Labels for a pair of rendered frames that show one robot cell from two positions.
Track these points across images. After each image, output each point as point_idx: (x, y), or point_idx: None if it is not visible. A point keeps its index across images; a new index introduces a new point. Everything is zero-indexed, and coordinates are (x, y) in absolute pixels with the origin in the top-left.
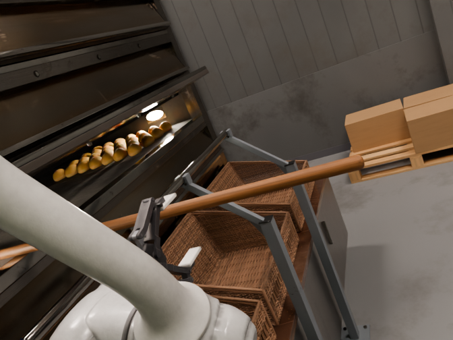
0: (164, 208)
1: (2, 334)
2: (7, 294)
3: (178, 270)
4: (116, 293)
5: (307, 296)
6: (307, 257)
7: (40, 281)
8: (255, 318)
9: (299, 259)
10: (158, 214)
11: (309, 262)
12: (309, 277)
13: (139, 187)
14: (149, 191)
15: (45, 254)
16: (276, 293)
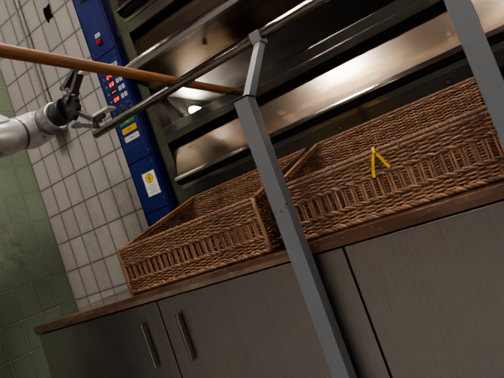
0: (79, 72)
1: (203, 142)
2: (206, 118)
3: (82, 116)
4: (28, 112)
5: (384, 255)
6: (445, 201)
7: (236, 117)
8: (231, 208)
9: (442, 199)
10: (75, 76)
11: (448, 213)
12: (434, 238)
13: (391, 35)
14: (403, 42)
15: (237, 97)
16: (310, 211)
